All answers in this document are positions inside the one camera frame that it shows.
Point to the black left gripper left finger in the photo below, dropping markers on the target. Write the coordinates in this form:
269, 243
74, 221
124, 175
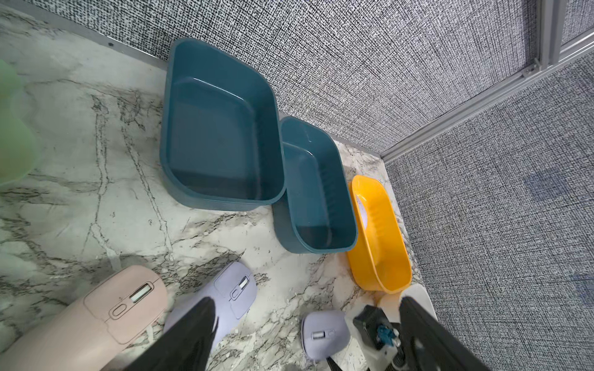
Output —
187, 345

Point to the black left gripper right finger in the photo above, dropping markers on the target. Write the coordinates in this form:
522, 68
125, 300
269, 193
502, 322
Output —
428, 345

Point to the white storage box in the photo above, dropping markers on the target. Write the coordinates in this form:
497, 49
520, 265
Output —
390, 303

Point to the purple mouse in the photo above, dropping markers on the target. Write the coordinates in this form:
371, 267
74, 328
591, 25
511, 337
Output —
324, 333
233, 291

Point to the yellow storage box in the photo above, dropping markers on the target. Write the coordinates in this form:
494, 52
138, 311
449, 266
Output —
379, 260

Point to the teal storage box right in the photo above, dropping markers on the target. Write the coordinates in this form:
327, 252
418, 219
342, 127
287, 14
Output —
315, 215

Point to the teal storage box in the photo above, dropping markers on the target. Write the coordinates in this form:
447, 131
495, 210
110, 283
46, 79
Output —
221, 145
315, 215

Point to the teal storage box left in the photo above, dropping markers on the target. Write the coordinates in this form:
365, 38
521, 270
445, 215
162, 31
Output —
221, 145

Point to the pink mouse top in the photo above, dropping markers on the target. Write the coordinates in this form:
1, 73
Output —
93, 330

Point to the green wavy plate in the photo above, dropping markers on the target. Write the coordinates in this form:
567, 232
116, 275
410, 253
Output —
19, 149

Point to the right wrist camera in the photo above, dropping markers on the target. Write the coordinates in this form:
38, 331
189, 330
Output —
379, 340

